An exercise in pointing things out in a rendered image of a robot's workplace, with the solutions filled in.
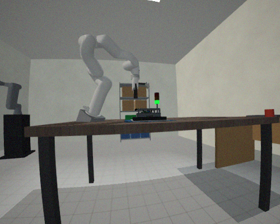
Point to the green bin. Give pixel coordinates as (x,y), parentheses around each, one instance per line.
(129,117)

